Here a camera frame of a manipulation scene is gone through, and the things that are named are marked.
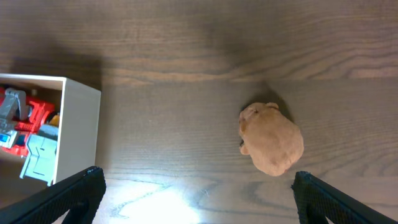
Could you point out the red toy fire truck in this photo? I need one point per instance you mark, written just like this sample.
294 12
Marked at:
21 116

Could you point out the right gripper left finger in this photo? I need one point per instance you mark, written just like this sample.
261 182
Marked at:
78 197

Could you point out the white cardboard box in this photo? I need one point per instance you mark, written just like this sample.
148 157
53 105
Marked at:
79 116

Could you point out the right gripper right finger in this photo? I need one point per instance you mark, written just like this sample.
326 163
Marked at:
319 202

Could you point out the brown plush toy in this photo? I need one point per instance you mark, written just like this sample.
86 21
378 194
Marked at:
273 142

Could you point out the yellow and grey toy truck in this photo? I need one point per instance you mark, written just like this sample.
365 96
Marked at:
42 150

